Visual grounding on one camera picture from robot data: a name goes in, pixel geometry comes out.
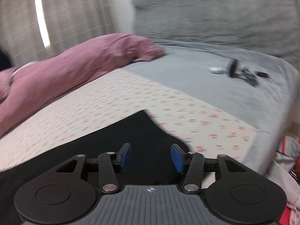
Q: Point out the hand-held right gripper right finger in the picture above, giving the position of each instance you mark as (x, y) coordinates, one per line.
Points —
(176, 157)

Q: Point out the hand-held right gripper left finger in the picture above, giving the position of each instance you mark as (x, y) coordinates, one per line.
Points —
(125, 154)

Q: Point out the black pants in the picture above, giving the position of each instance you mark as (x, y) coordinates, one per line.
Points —
(110, 150)

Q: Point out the floral bed sheet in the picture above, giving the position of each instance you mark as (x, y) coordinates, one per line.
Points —
(112, 105)

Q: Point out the light blue bed cover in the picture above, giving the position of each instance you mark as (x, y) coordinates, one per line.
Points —
(211, 84)

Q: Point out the white earbuds case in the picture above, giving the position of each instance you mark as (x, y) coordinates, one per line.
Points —
(214, 69)

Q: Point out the pink pillow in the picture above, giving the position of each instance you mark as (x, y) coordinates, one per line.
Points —
(70, 72)

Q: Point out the striped pink cloth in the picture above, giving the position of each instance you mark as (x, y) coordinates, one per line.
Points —
(287, 168)

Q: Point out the grey pillow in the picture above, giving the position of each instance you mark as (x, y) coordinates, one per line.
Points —
(218, 14)

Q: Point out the beige curtain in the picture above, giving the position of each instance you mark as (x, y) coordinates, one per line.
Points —
(58, 16)

